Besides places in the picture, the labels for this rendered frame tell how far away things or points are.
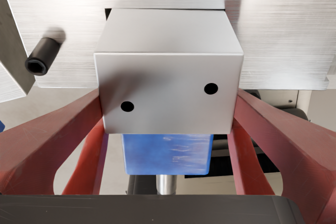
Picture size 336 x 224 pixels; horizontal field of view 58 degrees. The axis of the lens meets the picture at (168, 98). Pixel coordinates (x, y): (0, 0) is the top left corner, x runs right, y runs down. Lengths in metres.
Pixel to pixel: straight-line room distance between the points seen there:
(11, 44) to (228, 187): 0.34
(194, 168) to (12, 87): 0.14
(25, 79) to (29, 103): 1.27
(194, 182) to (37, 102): 1.12
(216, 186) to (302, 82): 0.31
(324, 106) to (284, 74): 1.35
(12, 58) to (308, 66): 0.19
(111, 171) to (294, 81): 1.63
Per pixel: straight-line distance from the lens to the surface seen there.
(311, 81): 0.17
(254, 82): 0.16
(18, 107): 1.55
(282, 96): 1.02
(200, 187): 0.46
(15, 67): 0.23
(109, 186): 1.89
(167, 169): 0.15
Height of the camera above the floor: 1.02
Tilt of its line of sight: 50 degrees down
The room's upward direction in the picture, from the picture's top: 178 degrees counter-clockwise
